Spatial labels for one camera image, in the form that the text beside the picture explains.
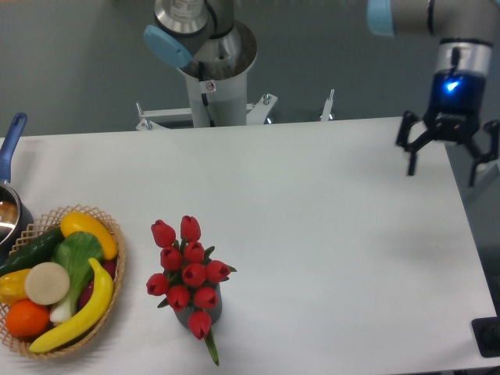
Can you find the yellow squash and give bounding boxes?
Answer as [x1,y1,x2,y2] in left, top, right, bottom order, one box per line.
[60,212,118,261]

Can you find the white metal mounting frame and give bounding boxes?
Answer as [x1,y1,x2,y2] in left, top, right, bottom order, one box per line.
[135,88,336,131]

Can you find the black camera stand base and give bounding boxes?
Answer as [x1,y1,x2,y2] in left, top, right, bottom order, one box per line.
[471,316,499,358]

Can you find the orange fruit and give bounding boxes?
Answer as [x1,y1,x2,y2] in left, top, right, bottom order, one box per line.
[5,299,49,338]

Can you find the woven wicker basket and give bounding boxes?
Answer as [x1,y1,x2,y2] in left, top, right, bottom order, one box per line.
[1,204,127,360]

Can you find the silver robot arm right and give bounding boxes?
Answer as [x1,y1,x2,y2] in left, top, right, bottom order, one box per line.
[366,1,499,186]

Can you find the beige round disc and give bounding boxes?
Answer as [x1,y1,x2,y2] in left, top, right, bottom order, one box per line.
[24,262,70,305]

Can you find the yellow bell pepper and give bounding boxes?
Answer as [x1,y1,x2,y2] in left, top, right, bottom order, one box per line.
[1,269,30,305]

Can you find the dark red vegetable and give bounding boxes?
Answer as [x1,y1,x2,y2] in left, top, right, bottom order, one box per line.
[78,260,116,310]

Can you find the yellow banana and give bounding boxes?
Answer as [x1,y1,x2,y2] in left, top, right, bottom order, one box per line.
[29,258,114,354]

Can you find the blue handled saucepan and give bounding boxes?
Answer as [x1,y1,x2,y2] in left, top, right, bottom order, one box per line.
[1,112,33,264]

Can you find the green bok choy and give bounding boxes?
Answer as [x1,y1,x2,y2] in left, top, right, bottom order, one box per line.
[50,231,103,325]

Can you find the green cucumber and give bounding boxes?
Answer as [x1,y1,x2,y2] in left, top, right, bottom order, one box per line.
[1,227,64,276]

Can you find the dark grey ribbed vase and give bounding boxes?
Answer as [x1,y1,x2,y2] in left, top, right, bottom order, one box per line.
[175,285,223,328]

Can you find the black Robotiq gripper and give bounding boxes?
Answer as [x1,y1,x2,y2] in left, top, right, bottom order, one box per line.
[395,69,500,188]

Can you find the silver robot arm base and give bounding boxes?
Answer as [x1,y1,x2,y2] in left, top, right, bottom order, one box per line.
[143,1,257,127]

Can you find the red tulip bouquet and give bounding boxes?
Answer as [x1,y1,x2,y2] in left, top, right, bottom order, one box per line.
[146,216,237,366]

